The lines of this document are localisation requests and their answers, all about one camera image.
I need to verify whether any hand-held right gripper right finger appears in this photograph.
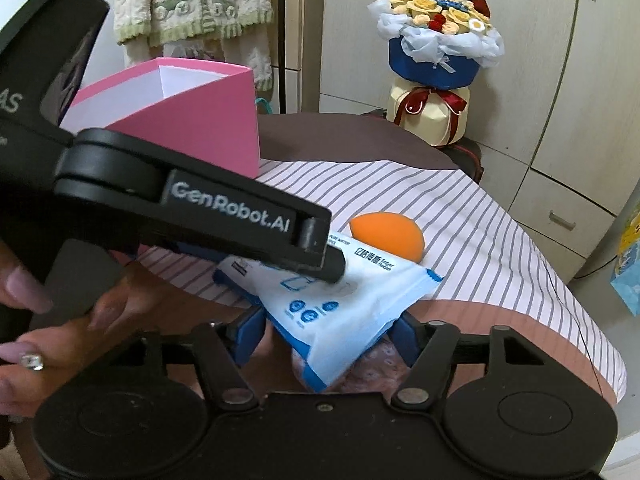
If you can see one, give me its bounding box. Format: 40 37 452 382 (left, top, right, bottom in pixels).
392 312 528 407

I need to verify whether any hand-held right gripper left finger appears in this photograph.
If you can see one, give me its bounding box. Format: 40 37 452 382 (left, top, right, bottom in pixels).
125 305 266 407

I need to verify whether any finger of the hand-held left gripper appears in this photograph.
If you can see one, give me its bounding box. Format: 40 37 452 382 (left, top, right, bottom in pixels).
140 237 226 263
55 129 347 283

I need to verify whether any large blue wet wipes pack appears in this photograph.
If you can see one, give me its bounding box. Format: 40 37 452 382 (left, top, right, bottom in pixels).
214 232 445 393

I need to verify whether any pink cardboard box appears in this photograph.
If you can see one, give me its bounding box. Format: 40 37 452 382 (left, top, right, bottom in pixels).
59 57 261 179

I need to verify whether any person's left hand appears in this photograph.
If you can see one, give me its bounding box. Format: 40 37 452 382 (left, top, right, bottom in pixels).
0 257 153 426

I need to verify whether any orange makeup sponge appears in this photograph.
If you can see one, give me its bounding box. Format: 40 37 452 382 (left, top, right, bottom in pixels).
349 213 425 262

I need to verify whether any striped bed sheet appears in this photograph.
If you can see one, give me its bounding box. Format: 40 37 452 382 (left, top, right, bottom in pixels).
137 157 626 403

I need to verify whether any cream knitted sweater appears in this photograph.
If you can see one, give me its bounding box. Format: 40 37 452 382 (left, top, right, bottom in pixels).
114 0 275 92

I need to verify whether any colourful paper gift bag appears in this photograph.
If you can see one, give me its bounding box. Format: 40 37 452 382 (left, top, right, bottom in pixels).
610 202 640 317

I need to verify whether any flower bouquet in blue wrap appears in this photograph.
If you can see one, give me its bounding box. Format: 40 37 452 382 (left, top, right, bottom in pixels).
367 0 505 148

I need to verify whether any beige wardrobe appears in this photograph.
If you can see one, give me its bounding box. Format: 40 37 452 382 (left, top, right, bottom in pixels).
320 0 640 281

